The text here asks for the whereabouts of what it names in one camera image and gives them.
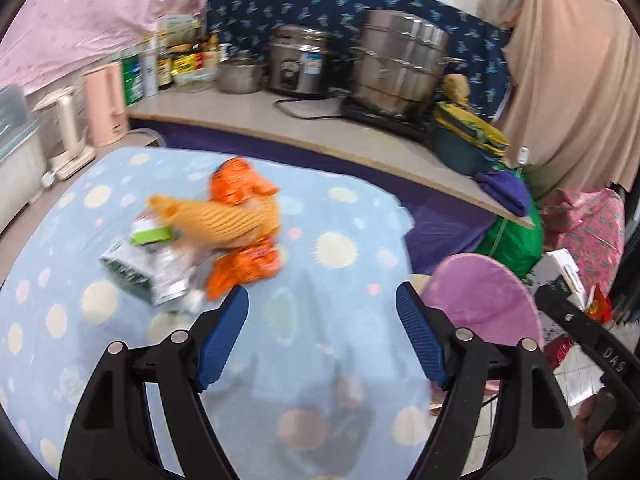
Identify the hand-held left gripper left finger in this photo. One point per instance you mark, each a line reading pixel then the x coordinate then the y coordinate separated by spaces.
pixel 222 340

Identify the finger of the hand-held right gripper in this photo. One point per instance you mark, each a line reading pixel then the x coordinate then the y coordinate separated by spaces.
pixel 562 312

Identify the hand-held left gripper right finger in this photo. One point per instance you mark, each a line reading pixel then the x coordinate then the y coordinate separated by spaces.
pixel 420 340

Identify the pink lined trash bin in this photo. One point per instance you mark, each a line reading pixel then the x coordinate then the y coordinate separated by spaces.
pixel 475 295

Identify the silver foil wrapper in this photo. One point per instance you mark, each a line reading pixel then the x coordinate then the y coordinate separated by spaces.
pixel 175 280

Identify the yellow foam fruit net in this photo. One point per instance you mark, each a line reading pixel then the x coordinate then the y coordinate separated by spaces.
pixel 225 220

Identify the green and silver packet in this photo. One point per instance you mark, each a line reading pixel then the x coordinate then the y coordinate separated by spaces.
pixel 125 270

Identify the light green small carton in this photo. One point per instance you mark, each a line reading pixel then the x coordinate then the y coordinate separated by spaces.
pixel 150 230

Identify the orange plastic bag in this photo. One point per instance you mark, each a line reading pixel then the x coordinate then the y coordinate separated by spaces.
pixel 240 185

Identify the person's right hand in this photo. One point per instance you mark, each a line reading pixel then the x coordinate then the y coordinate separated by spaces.
pixel 597 407

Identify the orange snack packet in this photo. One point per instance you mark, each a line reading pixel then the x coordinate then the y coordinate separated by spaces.
pixel 597 302

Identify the red and white shopping bag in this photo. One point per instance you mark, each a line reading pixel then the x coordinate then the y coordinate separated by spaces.
pixel 557 352

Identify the white milk carton box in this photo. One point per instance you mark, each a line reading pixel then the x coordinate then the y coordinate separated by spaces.
pixel 562 265

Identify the green bag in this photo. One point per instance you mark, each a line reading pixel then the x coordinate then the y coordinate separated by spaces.
pixel 515 245

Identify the pink pineapple print cloth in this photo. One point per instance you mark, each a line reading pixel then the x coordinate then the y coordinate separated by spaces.
pixel 590 230

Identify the purple cloth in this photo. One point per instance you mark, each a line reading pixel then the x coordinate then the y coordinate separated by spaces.
pixel 440 240

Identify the purple towel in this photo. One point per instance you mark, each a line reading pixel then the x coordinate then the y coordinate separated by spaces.
pixel 502 190

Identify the blue polka dot blanket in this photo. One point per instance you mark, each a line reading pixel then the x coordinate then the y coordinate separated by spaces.
pixel 325 240

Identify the wooden counter board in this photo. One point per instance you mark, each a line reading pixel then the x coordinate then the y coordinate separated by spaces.
pixel 300 140

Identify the black induction cooker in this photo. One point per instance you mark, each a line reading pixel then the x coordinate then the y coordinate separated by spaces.
pixel 370 115

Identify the loofah sponge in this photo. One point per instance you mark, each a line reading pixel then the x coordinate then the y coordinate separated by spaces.
pixel 456 89

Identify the beige curtain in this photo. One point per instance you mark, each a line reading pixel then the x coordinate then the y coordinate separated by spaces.
pixel 565 60

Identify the small steel pot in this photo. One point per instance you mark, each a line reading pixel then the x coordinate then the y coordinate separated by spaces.
pixel 240 77

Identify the pink electric kettle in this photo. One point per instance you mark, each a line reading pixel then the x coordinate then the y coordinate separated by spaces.
pixel 102 105

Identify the white appliance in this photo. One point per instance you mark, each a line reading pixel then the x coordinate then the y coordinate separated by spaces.
pixel 20 170

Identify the white electric kettle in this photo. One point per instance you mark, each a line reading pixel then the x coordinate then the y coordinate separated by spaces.
pixel 60 125

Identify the dark sauce bottle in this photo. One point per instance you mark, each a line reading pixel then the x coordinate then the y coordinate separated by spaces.
pixel 165 72

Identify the green and white canister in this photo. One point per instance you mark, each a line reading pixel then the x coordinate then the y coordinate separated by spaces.
pixel 132 80

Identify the yellow label jar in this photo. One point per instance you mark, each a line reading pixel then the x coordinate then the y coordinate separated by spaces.
pixel 185 64

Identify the white bottle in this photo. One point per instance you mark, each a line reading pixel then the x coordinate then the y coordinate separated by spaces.
pixel 151 70

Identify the large steel steamer pot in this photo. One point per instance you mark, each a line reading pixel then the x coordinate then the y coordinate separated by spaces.
pixel 400 60

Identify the silver rice cooker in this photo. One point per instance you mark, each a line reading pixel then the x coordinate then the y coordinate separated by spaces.
pixel 300 60

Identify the blue printed cloth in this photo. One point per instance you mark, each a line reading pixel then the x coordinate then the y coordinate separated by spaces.
pixel 325 5

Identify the pink curtain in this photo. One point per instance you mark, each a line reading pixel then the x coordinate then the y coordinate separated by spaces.
pixel 100 10

